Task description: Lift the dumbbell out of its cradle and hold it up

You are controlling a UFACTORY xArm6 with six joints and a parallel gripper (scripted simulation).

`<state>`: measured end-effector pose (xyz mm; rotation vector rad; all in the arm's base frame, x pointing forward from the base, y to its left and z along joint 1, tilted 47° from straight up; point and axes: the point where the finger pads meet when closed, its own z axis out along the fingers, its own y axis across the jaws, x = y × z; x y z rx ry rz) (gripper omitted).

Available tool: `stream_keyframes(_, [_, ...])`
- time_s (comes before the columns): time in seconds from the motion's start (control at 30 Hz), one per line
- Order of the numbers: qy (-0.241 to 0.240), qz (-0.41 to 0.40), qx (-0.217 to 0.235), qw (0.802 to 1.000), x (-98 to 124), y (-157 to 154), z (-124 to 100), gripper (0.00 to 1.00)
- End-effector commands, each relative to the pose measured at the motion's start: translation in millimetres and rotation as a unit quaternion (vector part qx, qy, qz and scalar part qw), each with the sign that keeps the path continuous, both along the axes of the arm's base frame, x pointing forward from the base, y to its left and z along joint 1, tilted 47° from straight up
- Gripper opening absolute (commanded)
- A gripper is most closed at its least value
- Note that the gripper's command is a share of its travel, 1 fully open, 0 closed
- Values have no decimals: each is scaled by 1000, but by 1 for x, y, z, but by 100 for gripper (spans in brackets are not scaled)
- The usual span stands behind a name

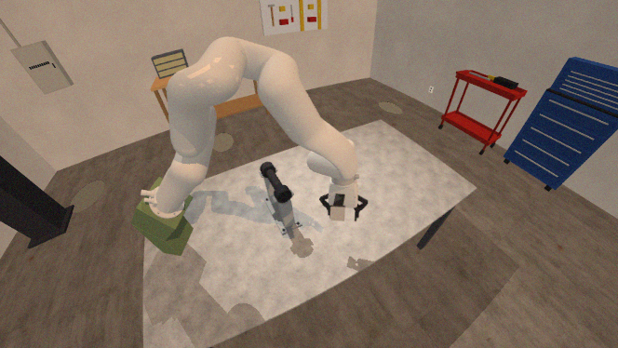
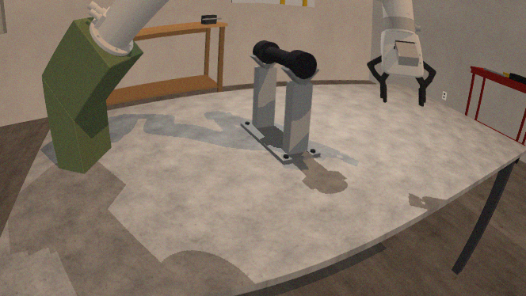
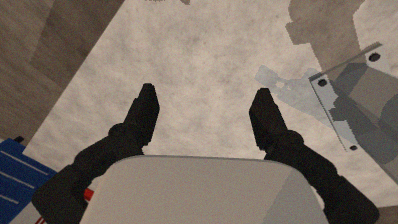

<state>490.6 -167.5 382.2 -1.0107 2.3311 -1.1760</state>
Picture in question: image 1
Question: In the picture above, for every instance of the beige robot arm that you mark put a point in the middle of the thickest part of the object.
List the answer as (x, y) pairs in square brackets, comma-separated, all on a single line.
[(215, 78)]

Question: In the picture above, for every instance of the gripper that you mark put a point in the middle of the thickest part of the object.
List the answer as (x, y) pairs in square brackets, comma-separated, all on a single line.
[(351, 197)]

